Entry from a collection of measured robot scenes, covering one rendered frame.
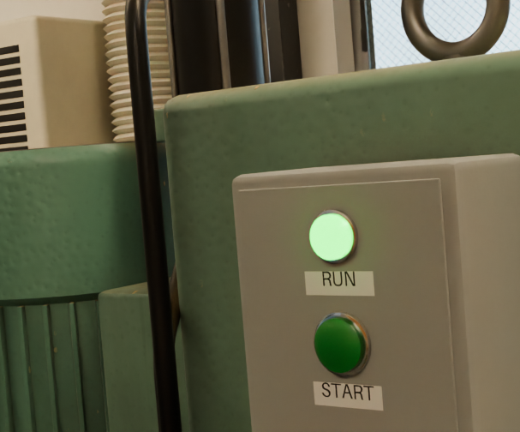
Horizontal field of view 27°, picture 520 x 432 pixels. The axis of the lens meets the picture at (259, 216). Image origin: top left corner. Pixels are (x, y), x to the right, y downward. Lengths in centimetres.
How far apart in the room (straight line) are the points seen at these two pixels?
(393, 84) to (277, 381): 13
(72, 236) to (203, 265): 15
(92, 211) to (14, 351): 10
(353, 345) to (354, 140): 11
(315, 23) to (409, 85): 166
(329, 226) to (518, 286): 8
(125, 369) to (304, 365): 22
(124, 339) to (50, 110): 155
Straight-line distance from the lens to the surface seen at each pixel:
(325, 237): 39
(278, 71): 205
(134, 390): 62
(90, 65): 225
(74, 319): 65
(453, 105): 44
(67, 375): 66
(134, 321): 61
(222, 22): 62
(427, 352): 38
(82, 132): 221
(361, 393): 40
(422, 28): 57
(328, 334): 40
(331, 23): 209
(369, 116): 46
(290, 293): 41
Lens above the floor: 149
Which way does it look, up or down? 3 degrees down
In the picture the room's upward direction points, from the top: 5 degrees counter-clockwise
